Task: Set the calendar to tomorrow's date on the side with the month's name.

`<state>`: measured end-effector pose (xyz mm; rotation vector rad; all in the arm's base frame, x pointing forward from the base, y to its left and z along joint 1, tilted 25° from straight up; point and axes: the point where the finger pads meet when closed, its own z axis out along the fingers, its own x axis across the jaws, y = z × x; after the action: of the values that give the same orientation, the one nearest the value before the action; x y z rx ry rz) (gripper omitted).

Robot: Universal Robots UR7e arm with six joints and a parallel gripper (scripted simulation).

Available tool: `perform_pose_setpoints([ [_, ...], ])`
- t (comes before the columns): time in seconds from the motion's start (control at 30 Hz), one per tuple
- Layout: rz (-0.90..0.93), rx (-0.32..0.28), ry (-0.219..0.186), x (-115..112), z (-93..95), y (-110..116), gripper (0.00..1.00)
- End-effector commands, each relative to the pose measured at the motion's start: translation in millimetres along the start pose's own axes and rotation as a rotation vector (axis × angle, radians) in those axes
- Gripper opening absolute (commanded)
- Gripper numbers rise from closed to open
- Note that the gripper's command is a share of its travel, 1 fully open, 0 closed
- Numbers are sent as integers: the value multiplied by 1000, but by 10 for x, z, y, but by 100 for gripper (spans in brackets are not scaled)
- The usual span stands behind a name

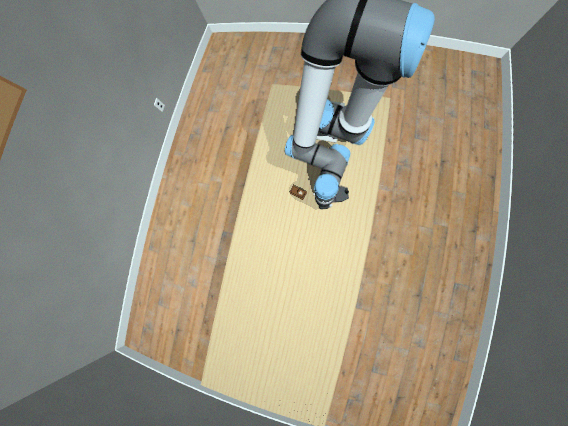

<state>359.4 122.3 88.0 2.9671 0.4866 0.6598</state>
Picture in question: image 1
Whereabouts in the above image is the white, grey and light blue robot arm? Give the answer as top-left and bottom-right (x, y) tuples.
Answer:
(285, 0), (435, 202)

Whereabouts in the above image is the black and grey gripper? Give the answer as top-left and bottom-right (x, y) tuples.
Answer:
(313, 186), (349, 209)

